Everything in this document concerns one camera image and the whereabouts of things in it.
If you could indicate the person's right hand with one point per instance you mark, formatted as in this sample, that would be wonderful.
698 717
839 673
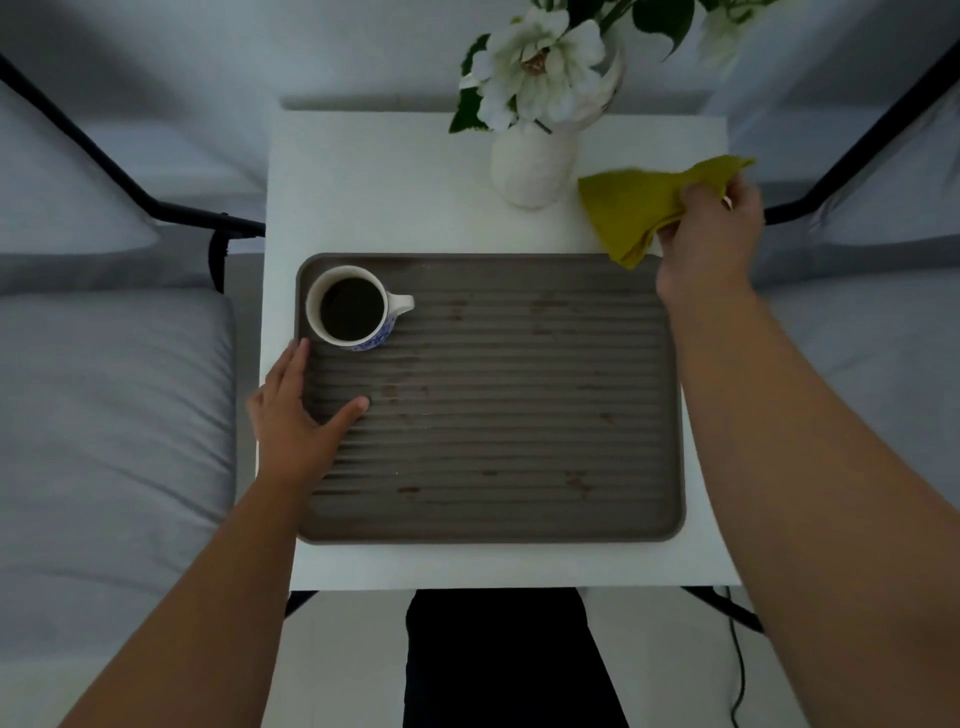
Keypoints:
709 244

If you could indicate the person's left hand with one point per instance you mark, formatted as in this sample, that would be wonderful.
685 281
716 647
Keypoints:
289 435

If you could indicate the person's right thumb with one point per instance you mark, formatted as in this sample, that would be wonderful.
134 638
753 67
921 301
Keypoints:
681 217

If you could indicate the person's left thumb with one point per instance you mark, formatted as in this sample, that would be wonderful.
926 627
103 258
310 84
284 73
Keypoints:
343 418

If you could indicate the yellow cloth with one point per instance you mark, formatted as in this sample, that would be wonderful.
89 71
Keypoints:
637 202

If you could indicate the brown ribbed tray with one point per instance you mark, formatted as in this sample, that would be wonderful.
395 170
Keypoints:
510 420

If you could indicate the person's left forearm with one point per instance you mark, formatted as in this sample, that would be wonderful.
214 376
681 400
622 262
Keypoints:
202 607

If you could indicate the person's right forearm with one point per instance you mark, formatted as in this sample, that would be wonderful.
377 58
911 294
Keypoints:
817 525

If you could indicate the white cup with blue pattern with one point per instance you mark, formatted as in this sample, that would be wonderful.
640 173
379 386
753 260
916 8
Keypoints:
375 337

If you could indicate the black coffee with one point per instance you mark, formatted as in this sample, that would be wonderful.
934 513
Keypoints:
351 308

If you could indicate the white ceramic vase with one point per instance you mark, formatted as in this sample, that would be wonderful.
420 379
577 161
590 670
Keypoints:
532 169

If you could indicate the black table leg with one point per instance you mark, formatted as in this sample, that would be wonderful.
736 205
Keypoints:
727 609
300 602

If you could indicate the small white flower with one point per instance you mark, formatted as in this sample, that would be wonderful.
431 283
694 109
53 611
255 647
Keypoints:
724 30

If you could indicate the large white flower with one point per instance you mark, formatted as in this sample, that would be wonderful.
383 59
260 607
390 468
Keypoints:
540 64

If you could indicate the grey chair back cushion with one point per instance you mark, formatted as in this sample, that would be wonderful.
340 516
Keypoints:
60 187
900 187

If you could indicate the person's black trousers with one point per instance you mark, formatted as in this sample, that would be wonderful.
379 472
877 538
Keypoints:
510 660

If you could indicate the black metal chair frame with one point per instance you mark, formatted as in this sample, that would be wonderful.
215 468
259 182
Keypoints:
112 165
862 146

